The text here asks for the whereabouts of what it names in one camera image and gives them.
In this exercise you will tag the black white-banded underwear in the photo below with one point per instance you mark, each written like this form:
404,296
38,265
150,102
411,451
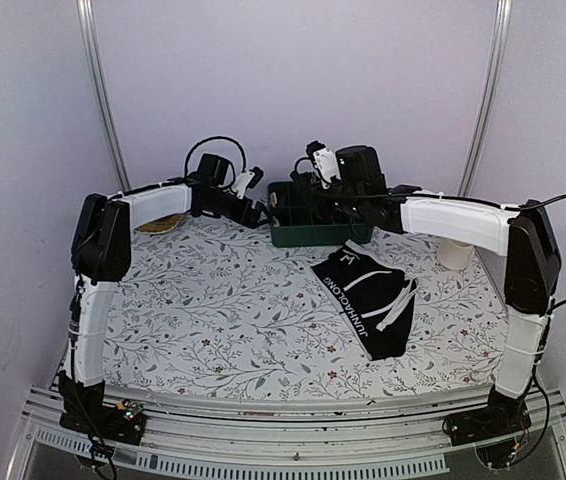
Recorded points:
374,299

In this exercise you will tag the cream cup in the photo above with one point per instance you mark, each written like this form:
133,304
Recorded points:
454,255

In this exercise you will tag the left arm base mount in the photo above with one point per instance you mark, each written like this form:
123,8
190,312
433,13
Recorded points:
101,422

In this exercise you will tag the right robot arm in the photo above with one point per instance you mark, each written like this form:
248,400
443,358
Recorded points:
349,181

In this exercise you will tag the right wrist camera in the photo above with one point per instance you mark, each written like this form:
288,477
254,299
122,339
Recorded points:
324,162

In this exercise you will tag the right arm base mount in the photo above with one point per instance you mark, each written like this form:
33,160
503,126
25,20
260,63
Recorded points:
492,421

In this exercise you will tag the aluminium frame post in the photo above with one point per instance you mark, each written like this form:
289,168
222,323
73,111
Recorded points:
89,35
495,59

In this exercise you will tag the left aluminium frame post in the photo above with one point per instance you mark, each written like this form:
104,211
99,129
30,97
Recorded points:
89,35

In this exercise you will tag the green divided storage box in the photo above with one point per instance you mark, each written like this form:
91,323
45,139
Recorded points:
297,224

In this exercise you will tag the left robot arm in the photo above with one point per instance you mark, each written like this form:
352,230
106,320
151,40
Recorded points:
101,257

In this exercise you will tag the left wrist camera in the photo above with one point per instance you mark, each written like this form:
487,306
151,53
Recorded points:
245,181

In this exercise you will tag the front aluminium rail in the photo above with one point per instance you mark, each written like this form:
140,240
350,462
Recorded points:
189,437

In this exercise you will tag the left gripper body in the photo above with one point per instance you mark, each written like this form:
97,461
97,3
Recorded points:
234,213

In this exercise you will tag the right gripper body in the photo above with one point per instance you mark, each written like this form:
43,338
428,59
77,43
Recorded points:
350,201

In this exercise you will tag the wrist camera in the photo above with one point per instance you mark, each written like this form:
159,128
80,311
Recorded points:
324,162
245,181

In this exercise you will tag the right aluminium frame post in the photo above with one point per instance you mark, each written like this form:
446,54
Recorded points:
495,59

